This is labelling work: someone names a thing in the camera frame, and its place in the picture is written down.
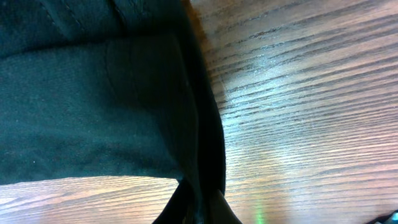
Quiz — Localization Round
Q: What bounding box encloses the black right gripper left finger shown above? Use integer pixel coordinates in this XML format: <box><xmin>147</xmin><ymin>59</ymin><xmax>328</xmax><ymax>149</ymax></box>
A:
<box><xmin>153</xmin><ymin>180</ymin><xmax>199</xmax><ymax>224</ymax></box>

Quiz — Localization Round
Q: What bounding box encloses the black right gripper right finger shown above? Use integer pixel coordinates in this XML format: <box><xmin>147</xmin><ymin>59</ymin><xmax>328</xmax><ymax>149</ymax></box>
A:
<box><xmin>208</xmin><ymin>190</ymin><xmax>242</xmax><ymax>224</ymax></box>

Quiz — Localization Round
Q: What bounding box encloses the black t-shirt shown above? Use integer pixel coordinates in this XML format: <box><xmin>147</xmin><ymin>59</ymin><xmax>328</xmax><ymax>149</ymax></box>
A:
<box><xmin>1</xmin><ymin>1</ymin><xmax>226</xmax><ymax>223</ymax></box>

